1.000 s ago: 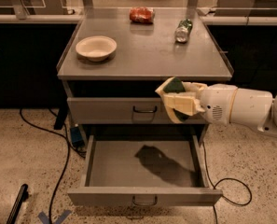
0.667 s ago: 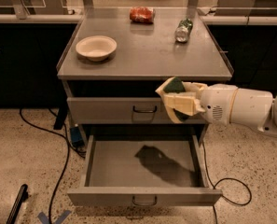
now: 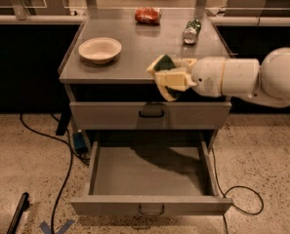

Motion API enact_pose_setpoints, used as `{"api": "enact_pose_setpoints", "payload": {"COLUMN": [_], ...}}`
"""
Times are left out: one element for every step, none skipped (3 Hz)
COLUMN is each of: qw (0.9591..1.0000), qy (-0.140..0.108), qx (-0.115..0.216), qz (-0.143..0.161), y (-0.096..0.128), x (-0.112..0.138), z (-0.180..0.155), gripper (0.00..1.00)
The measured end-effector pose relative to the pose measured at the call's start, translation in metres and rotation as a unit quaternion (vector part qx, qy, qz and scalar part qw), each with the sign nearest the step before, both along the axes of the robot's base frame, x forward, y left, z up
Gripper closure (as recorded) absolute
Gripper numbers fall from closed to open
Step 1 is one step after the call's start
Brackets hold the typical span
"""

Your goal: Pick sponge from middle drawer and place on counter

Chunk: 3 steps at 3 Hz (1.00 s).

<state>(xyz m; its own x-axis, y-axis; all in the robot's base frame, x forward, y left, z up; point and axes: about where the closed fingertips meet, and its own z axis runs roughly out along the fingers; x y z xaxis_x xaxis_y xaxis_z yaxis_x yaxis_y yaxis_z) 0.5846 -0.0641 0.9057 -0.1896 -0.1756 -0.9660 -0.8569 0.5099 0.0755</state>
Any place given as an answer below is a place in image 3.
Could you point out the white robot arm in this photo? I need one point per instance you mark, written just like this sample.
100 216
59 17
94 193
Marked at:
265 82

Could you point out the grey drawer cabinet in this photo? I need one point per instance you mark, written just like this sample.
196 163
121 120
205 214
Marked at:
155 137

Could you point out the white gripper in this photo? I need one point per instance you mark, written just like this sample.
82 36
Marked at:
207 75

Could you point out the green and yellow sponge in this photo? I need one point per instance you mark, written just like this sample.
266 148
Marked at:
163 63

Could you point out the open grey middle drawer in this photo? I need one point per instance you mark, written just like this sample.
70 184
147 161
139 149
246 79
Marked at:
150 180

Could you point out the closed grey top drawer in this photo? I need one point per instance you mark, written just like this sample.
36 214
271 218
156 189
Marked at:
149 115

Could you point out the orange soda can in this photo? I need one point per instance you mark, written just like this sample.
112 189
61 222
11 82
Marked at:
148 15

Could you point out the white bowl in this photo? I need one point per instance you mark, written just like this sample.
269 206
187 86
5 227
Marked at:
100 50

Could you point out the black bar on floor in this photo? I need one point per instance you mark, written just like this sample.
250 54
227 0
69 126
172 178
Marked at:
21 208

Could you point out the blue power adapter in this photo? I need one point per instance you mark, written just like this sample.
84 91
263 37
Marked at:
79 143

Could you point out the dark long counter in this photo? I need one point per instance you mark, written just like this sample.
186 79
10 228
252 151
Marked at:
42 71

